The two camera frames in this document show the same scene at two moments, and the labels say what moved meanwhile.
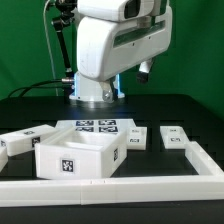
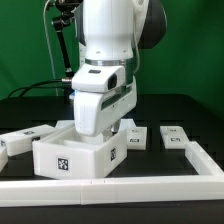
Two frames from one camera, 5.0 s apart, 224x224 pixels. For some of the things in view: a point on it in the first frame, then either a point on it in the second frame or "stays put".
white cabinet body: [74, 154] stays put
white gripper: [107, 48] to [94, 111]
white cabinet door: [136, 138] stays put
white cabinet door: [173, 137] stays put
